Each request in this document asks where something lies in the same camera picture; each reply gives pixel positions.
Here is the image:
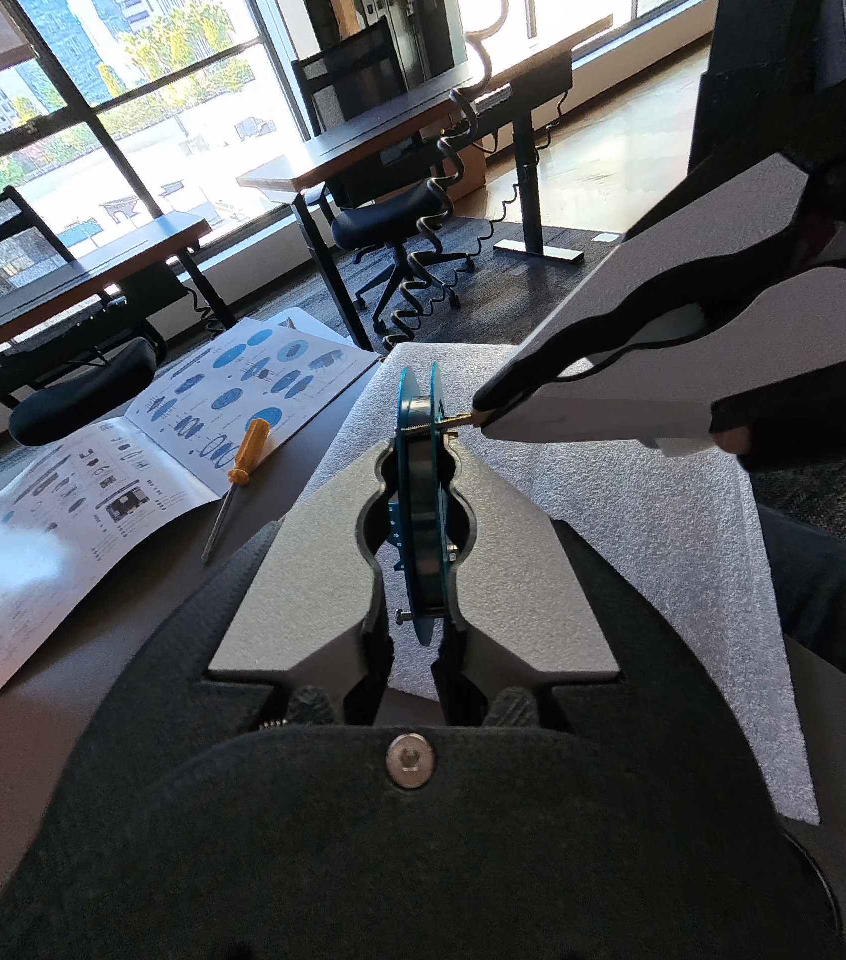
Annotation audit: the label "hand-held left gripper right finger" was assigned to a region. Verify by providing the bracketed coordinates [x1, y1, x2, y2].
[434, 437, 622, 727]

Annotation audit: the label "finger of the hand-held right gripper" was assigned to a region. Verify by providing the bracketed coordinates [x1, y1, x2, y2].
[471, 153, 815, 414]
[483, 268, 846, 453]

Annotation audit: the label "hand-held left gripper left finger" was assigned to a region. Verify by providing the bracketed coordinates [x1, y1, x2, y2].
[209, 439, 397, 727]

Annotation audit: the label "blue round base plate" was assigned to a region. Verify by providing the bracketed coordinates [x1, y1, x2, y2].
[390, 362, 461, 648]

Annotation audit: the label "yellow handled screwdriver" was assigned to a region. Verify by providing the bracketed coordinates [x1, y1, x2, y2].
[201, 418, 272, 564]

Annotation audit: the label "black metal desk leg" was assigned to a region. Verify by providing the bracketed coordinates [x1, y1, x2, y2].
[291, 187, 376, 354]
[494, 75, 586, 265]

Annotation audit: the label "black desk column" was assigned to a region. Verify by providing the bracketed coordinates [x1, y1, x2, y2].
[689, 0, 846, 170]

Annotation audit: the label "dark grey desk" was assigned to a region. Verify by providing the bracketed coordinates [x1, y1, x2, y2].
[0, 360, 846, 960]

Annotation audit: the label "wooden top desk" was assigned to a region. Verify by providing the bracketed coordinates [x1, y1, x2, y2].
[237, 54, 574, 198]

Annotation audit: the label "white foam sheet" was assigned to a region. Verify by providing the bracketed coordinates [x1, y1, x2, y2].
[295, 341, 821, 826]

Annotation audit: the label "printed instruction manual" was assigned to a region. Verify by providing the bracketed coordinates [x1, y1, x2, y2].
[0, 307, 382, 714]

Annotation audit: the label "person's dark trousers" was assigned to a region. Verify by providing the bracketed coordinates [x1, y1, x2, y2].
[756, 506, 846, 710]

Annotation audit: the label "black chair base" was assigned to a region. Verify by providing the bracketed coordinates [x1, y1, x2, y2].
[333, 182, 476, 331]

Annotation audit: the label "black padded stool seat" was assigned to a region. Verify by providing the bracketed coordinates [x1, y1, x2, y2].
[9, 337, 157, 447]

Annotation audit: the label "brown wooden side table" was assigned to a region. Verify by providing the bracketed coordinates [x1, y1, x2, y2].
[0, 212, 212, 376]

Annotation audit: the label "large window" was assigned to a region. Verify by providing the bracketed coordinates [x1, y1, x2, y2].
[0, 0, 304, 249]

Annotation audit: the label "thin black coiled cord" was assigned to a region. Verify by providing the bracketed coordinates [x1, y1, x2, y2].
[460, 105, 566, 301]

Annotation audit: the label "black coiled cable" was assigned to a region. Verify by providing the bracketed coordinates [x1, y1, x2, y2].
[385, 22, 499, 354]

